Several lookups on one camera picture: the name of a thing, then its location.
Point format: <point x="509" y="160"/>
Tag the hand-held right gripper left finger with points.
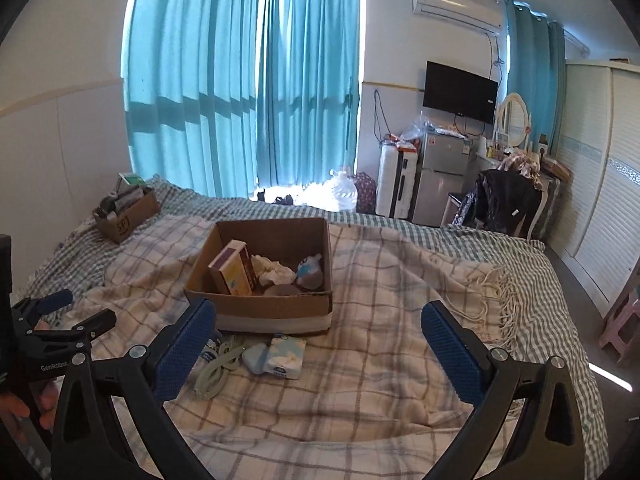
<point x="185" y="350"/>

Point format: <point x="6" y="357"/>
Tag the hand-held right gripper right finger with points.
<point x="450" y="355"/>

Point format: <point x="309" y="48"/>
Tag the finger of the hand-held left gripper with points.
<point x="85" y="327"/>
<point x="55" y="300"/>

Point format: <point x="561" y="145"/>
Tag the large cardboard box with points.
<point x="260" y="305"/>

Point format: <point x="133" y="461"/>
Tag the person's left hand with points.
<point x="42" y="402"/>

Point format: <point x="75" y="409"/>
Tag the yellow and brown carton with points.
<point x="235" y="272"/>

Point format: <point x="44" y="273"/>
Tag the blue and white tissue packet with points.
<point x="285" y="357"/>

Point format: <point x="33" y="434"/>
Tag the plaid fringed blanket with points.
<point x="360" y="310"/>

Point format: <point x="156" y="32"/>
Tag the black tape dispenser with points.
<point x="107" y="206"/>

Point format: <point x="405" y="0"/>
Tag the small cardboard box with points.
<point x="132" y="217"/>

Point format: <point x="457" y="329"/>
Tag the grey round item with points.
<point x="281" y="290"/>

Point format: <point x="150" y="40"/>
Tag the crumpled white cloth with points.
<point x="272" y="270"/>

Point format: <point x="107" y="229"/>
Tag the green and white carton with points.
<point x="130" y="181"/>

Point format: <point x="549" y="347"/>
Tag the blue and white plush toy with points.
<point x="309" y="271"/>

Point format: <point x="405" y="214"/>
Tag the chair with black jacket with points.
<point x="502" y="197"/>

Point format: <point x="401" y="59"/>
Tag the pink stool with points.
<point x="622" y="327"/>

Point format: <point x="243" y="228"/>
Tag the silver fridge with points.
<point x="442" y="180"/>

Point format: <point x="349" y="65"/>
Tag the white suitcase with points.
<point x="395" y="185"/>

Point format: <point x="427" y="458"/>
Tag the dark patterned bag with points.
<point x="365" y="192"/>

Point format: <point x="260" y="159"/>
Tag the clear water jug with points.
<point x="340" y="191"/>

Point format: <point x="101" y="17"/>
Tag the clear plastic bag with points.
<point x="415" y="127"/>

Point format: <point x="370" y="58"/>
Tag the white wardrobe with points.
<point x="605" y="175"/>

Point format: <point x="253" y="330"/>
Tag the oval white vanity mirror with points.
<point x="512" y="115"/>

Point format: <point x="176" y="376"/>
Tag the wide teal curtain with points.
<point x="190" y="75"/>

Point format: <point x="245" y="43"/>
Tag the teal curtain beside wardrobe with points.
<point x="532" y="75"/>

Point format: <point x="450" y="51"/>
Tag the narrow teal curtain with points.
<point x="307" y="80"/>

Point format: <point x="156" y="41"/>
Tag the white air conditioner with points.
<point x="455" y="7"/>

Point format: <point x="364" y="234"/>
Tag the black wall television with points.
<point x="460" y="91"/>

